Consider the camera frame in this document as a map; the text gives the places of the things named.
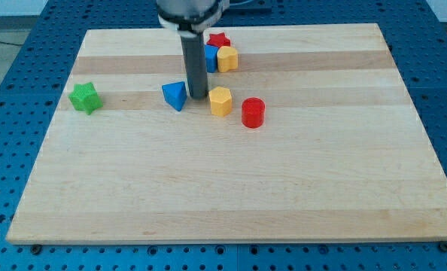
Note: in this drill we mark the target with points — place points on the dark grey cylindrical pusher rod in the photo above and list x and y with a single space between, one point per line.
193 49

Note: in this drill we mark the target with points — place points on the blue cube block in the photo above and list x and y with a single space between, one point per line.
211 58

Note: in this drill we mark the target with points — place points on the red star block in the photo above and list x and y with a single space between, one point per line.
218 40

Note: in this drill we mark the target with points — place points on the yellow heart block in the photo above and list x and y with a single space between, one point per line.
227 59

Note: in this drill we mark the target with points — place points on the blue triangle block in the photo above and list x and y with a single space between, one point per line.
175 94

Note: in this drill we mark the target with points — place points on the yellow hexagon block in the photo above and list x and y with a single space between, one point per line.
221 101

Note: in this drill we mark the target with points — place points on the red cylinder block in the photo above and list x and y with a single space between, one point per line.
253 112

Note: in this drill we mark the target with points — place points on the green star block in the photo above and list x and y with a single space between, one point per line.
85 98

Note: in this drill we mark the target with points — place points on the light wooden board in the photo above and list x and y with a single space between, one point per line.
342 155

